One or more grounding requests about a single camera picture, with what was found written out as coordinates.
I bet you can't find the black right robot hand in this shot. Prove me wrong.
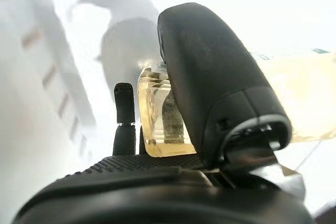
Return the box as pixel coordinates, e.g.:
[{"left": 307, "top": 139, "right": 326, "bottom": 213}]
[{"left": 10, "top": 2, "right": 314, "bottom": 224}]

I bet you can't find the yellow drink bottle white cap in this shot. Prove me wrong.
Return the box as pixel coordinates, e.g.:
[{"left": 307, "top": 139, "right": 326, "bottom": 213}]
[{"left": 138, "top": 47, "right": 336, "bottom": 158}]

